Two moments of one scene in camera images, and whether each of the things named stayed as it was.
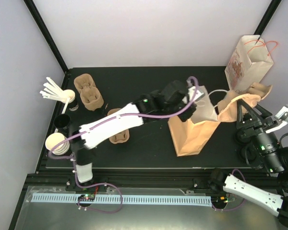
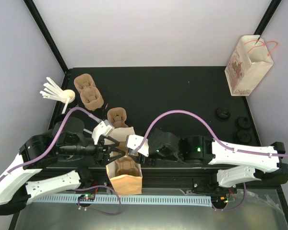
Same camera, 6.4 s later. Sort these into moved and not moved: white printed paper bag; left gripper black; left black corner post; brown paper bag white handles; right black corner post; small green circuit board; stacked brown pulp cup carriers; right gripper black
Moved: right gripper black; left gripper black; brown paper bag white handles
Not moved: small green circuit board; stacked brown pulp cup carriers; right black corner post; white printed paper bag; left black corner post
